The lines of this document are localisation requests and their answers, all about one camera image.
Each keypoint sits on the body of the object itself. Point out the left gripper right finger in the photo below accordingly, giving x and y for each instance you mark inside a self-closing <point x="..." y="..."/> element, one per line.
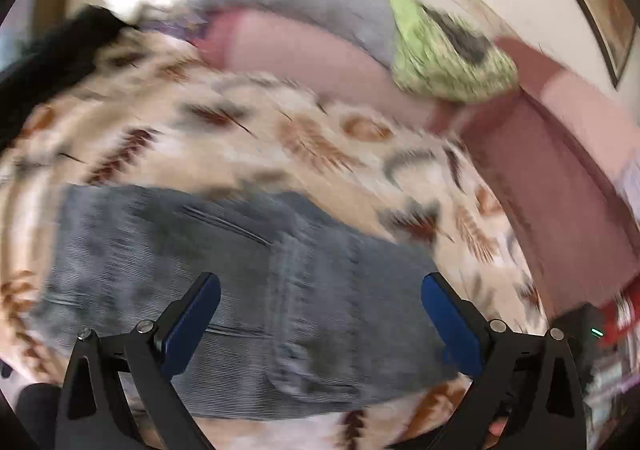
<point x="530" y="380"/>

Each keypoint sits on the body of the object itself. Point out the blue denim pants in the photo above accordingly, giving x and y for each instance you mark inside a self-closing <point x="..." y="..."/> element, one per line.
<point x="314" y="316"/>

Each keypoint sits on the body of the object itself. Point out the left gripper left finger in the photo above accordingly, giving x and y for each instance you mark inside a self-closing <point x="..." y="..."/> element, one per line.
<point x="94" y="413"/>

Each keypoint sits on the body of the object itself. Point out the leaf print beige blanket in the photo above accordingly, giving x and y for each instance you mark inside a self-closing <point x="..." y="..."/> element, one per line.
<point x="152" y="113"/>

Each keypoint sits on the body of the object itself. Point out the black garment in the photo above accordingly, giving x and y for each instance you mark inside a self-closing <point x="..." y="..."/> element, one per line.
<point x="57" y="61"/>

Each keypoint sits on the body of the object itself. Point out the green patterned folded cloth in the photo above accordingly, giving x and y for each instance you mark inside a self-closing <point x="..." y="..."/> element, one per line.
<point x="441" y="56"/>

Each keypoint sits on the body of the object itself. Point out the pink sofa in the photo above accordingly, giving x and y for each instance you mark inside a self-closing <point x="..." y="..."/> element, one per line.
<point x="553" y="150"/>

